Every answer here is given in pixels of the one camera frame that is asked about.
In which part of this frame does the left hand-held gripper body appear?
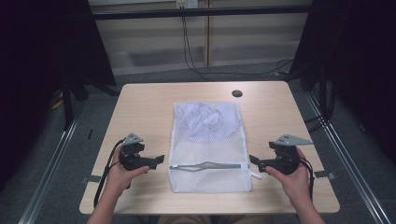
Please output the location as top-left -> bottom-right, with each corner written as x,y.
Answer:
118,133 -> 158,172

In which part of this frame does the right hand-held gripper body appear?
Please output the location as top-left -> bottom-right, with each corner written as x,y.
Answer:
266,133 -> 314,175

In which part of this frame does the white mesh laundry bag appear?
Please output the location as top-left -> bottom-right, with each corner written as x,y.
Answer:
167,100 -> 263,194

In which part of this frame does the person's left hand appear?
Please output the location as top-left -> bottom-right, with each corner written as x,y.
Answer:
104,151 -> 150,201

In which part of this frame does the person's right hand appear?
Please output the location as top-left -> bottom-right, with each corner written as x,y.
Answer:
264,147 -> 313,209

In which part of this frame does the grey tape strip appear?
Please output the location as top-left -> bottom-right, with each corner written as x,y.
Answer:
313,170 -> 338,181
80,175 -> 103,185

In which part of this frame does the white garment inside mesh bag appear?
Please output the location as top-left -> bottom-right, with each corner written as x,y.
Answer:
177,102 -> 239,142

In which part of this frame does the black stand leg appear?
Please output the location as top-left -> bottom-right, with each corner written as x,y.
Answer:
61,77 -> 75,131

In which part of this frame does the black curtain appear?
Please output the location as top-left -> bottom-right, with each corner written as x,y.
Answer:
0,0 -> 117,190
288,0 -> 396,164

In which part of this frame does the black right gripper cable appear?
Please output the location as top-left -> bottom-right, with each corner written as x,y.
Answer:
299,156 -> 315,202

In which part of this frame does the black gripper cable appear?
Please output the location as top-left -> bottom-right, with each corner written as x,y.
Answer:
92,139 -> 125,209
299,156 -> 315,202

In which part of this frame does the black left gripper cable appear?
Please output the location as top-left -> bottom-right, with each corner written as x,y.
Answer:
92,139 -> 125,209

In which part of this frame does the aluminium floor rail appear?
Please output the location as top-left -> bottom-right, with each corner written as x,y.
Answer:
305,92 -> 392,224
18,104 -> 84,224

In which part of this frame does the black floor cables bundle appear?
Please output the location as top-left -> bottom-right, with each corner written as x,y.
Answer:
304,82 -> 337,134

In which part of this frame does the black hanging wall cable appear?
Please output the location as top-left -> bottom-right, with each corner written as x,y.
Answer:
181,16 -> 295,82

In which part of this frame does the black horizontal frame bar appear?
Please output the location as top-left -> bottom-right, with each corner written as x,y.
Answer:
89,5 -> 313,21

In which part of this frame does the white wall socket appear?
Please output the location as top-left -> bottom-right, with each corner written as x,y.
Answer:
175,0 -> 200,9

